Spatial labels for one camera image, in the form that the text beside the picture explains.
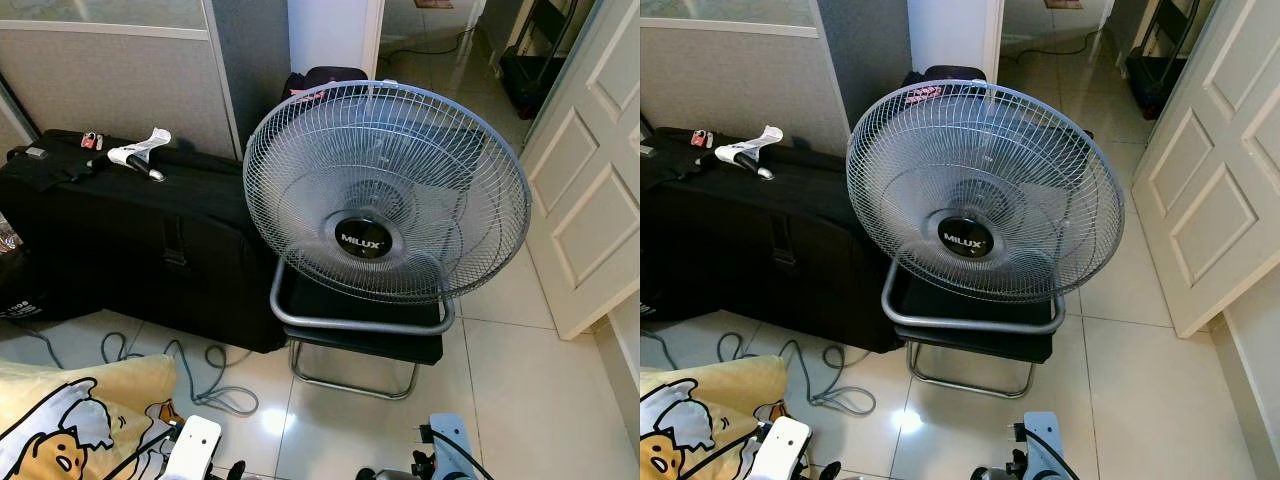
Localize large black fabric case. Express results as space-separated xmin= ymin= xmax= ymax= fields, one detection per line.
xmin=640 ymin=128 xmax=901 ymax=353
xmin=0 ymin=128 xmax=291 ymax=353

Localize grey Milux floor fan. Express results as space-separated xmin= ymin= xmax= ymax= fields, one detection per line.
xmin=243 ymin=80 xmax=533 ymax=336
xmin=846 ymin=80 xmax=1126 ymax=336

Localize black floor cable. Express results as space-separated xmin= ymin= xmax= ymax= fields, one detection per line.
xmin=640 ymin=325 xmax=877 ymax=416
xmin=0 ymin=320 xmax=259 ymax=416

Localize yellow orange cartoon egg blanket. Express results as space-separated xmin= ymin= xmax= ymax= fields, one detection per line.
xmin=0 ymin=355 xmax=186 ymax=480
xmin=640 ymin=357 xmax=791 ymax=480

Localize grey sliding partition panel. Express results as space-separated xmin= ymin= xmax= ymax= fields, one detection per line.
xmin=640 ymin=0 xmax=851 ymax=156
xmin=0 ymin=0 xmax=241 ymax=161

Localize black bag with red print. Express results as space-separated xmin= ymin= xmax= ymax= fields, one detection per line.
xmin=283 ymin=66 xmax=371 ymax=101
xmin=903 ymin=66 xmax=991 ymax=101

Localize black hallway trolley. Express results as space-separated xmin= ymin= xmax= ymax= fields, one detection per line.
xmin=498 ymin=0 xmax=576 ymax=121
xmin=1125 ymin=0 xmax=1201 ymax=121

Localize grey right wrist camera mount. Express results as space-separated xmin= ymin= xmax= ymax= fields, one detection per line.
xmin=430 ymin=413 xmax=477 ymax=480
xmin=1022 ymin=412 xmax=1067 ymax=480

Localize white panel door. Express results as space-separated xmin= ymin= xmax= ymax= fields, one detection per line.
xmin=520 ymin=0 xmax=641 ymax=341
xmin=1130 ymin=0 xmax=1280 ymax=339

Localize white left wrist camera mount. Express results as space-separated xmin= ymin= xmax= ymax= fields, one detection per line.
xmin=768 ymin=418 xmax=812 ymax=480
xmin=168 ymin=417 xmax=223 ymax=480

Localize white handheld dryer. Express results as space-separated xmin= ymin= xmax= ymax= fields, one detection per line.
xmin=107 ymin=127 xmax=173 ymax=183
xmin=714 ymin=125 xmax=784 ymax=181

